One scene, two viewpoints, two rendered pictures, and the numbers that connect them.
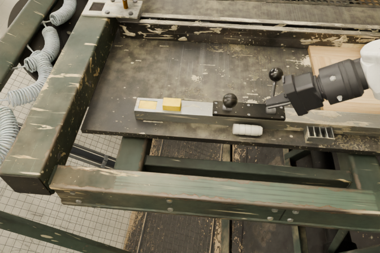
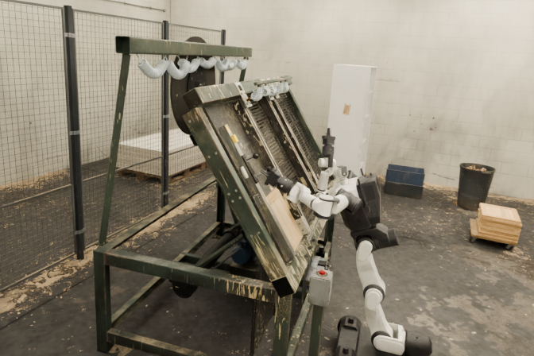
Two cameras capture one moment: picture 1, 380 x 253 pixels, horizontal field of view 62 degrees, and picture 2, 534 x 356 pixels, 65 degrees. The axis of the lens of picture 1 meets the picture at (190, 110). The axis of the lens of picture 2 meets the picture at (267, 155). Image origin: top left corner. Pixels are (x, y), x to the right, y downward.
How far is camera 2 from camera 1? 1.89 m
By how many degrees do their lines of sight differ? 31
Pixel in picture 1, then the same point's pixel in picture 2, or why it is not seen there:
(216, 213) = (218, 174)
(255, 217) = (225, 188)
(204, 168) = not seen: hidden behind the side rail
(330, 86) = (283, 180)
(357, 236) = (169, 327)
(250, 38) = (265, 160)
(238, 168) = not seen: hidden behind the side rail
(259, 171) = not seen: hidden behind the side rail
